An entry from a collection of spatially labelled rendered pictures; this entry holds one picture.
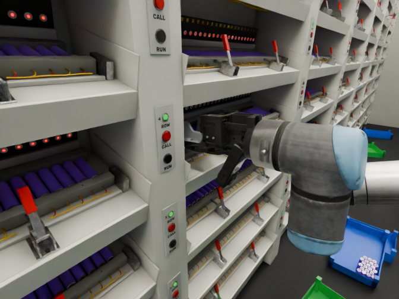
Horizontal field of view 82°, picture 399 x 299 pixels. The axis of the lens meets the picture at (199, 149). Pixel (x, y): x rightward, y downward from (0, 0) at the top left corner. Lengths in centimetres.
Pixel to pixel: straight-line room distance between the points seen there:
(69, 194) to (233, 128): 31
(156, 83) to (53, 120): 15
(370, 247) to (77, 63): 154
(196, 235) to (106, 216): 30
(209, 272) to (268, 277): 55
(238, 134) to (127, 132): 21
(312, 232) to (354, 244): 116
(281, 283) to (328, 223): 92
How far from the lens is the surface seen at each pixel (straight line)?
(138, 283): 57
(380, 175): 55
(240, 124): 44
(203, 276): 82
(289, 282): 134
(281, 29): 99
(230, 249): 90
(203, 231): 66
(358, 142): 38
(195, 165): 54
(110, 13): 40
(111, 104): 34
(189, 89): 44
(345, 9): 166
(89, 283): 55
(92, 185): 44
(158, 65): 38
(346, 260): 152
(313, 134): 38
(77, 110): 33
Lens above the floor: 100
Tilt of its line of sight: 22 degrees down
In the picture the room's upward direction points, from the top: straight up
